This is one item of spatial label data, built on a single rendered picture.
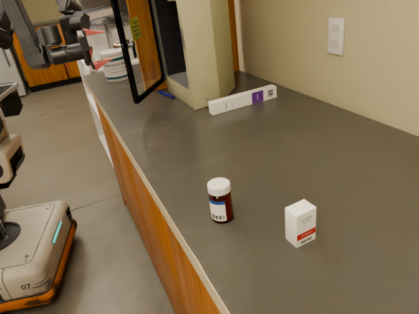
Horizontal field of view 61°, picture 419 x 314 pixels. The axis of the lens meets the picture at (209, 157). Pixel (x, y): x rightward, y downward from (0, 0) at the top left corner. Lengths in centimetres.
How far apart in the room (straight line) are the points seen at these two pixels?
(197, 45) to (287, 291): 92
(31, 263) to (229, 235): 136
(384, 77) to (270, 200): 56
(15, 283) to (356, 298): 162
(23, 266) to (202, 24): 136
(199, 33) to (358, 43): 52
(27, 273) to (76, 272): 36
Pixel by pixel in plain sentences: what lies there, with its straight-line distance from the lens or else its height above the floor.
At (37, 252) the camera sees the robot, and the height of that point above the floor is 28.
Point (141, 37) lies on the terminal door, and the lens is 143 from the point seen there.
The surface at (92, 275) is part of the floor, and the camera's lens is 214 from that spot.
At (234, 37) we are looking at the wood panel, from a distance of 178.
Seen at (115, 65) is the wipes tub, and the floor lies 102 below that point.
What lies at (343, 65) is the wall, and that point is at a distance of 128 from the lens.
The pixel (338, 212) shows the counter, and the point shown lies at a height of 94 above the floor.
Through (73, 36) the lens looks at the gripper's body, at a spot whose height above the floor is 122.
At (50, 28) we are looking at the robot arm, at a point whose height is 129.
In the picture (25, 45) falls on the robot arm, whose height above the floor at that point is 125.
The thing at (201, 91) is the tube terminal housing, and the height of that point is 100.
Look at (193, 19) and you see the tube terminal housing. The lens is 128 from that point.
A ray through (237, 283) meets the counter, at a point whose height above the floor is 94.
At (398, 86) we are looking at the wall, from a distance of 115.
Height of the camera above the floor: 140
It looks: 28 degrees down
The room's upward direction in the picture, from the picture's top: 8 degrees counter-clockwise
